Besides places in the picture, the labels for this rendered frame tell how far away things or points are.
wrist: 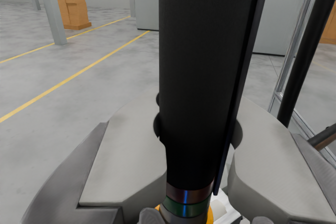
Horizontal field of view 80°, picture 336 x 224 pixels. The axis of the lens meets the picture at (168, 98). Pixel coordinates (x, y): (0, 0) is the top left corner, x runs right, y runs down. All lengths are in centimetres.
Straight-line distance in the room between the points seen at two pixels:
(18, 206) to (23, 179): 30
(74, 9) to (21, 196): 695
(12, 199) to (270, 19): 563
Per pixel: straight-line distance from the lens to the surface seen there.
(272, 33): 582
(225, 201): 21
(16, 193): 244
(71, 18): 858
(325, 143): 32
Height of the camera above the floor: 170
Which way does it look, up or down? 31 degrees down
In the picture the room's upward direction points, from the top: 1 degrees clockwise
